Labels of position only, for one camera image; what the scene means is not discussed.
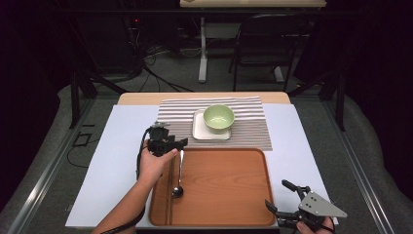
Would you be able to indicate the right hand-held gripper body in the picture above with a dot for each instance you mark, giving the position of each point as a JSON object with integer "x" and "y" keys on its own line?
{"x": 316, "y": 204}

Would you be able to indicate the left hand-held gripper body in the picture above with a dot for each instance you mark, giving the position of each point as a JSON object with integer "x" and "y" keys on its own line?
{"x": 159, "y": 136}

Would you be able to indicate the metal spoon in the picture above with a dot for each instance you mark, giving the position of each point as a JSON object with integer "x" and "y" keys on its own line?
{"x": 178, "y": 191}

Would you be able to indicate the light green bowl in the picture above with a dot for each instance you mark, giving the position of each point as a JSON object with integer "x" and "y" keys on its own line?
{"x": 219, "y": 117}

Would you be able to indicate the brown wooden tray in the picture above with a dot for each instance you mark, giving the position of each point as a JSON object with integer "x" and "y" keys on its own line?
{"x": 224, "y": 188}

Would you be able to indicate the person's right hand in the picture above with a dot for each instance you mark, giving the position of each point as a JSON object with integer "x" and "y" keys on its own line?
{"x": 326, "y": 226}

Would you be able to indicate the person's left hand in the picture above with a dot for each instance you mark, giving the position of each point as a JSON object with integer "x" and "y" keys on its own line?
{"x": 152, "y": 165}

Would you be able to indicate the white square plate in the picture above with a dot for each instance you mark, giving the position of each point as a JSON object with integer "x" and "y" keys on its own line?
{"x": 201, "y": 131}

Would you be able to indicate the white paper sheet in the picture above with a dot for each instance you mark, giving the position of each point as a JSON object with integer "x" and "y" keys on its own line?
{"x": 113, "y": 156}

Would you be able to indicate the striped placemat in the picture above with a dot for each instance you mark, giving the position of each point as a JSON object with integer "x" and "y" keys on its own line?
{"x": 250, "y": 130}

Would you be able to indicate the black metal stand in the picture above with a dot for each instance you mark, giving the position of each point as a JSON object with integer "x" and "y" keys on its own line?
{"x": 75, "y": 97}
{"x": 340, "y": 97}

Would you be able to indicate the white-legged desk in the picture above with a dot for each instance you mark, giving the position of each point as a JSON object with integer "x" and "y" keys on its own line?
{"x": 203, "y": 48}

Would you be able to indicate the dark device with red light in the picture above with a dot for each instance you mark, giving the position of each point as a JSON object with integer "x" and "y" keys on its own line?
{"x": 135, "y": 23}

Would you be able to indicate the black folding chair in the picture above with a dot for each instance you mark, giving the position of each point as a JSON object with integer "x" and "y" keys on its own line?
{"x": 266, "y": 35}

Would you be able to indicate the aluminium floor rail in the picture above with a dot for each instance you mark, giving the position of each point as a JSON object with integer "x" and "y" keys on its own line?
{"x": 48, "y": 175}
{"x": 360, "y": 175}

